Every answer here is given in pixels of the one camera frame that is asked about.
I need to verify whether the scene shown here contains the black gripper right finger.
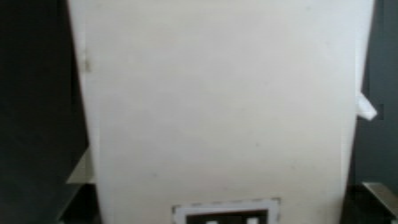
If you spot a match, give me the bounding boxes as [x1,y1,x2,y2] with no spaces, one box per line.
[343,182,398,224]

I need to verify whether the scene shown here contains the white cabinet top block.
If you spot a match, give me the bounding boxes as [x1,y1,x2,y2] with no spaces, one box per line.
[68,0,375,224]

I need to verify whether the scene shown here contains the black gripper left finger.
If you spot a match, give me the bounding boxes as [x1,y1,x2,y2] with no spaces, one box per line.
[57,184,101,224]

